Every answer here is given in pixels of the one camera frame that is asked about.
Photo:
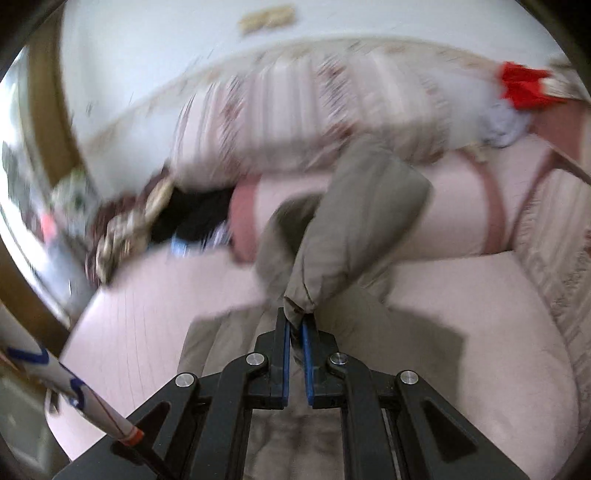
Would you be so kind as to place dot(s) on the pink quilted sofa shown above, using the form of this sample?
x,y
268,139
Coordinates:
x,y
485,323

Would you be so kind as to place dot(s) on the striped floral cushion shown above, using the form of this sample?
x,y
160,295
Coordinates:
x,y
295,106
554,240

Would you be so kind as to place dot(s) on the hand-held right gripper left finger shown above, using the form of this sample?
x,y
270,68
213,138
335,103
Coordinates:
x,y
286,364

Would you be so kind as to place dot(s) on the green printed bag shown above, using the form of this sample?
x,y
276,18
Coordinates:
x,y
69,194

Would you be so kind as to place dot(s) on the black cloth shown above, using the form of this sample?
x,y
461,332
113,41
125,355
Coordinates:
x,y
194,212

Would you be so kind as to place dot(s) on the pink sofa back cushion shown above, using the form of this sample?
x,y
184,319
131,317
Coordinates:
x,y
457,207

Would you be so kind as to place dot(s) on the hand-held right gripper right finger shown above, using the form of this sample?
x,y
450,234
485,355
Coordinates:
x,y
310,369

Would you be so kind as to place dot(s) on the red cloth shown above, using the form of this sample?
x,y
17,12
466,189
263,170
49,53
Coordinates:
x,y
521,85

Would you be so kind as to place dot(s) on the grey cloth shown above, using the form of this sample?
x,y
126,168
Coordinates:
x,y
503,122

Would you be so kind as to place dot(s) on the white blue-printed rod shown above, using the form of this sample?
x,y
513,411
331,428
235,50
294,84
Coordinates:
x,y
60,374

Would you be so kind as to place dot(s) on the brown cream patterned blanket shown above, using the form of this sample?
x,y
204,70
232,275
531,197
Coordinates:
x,y
124,235

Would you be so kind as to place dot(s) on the olive quilted jacket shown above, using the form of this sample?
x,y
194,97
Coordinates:
x,y
369,194

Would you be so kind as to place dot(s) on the pale blue plastic bag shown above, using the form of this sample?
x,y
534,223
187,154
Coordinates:
x,y
180,247

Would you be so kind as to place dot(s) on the small beige cloth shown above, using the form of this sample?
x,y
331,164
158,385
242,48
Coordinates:
x,y
478,152

